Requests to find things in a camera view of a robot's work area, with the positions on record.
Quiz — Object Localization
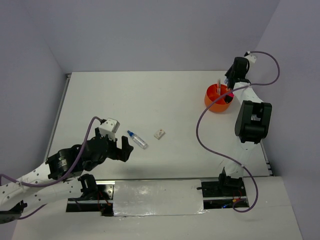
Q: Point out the purple cable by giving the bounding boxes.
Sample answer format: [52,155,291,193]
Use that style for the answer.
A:
[0,116,105,221]
[195,51,280,213]

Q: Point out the orange slim highlighter pen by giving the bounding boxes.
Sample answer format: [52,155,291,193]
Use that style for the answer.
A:
[216,78,221,96]

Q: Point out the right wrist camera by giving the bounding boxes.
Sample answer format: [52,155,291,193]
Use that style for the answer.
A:
[244,51,257,64]

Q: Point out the clear tube with blue cap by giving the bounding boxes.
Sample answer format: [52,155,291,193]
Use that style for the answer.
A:
[127,130,148,149]

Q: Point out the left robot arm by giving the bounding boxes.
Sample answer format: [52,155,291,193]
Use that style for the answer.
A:
[0,129,134,224]

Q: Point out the aluminium table edge rail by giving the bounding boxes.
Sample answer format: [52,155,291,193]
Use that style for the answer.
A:
[40,73,72,165]

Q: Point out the pink and black highlighter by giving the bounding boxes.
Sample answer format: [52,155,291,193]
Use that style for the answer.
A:
[224,92,234,104]

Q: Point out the white staples box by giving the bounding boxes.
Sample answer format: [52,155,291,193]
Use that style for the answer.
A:
[154,129,166,140]

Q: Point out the orange round organizer container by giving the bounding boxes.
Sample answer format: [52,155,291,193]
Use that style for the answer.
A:
[204,83,231,113]

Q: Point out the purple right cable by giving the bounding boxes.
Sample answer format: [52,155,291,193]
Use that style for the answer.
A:
[195,51,280,213]

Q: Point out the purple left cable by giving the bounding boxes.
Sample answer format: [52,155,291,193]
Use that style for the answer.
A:
[0,116,105,221]

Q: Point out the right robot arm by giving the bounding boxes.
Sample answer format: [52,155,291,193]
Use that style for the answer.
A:
[217,53,272,196]

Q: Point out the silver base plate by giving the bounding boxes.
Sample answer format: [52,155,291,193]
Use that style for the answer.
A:
[66,179,249,217]

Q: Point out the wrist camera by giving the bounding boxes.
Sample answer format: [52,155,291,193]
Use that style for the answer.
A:
[244,51,257,64]
[98,118,120,142]

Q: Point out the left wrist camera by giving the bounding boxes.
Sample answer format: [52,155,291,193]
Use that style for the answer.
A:
[98,118,120,142]

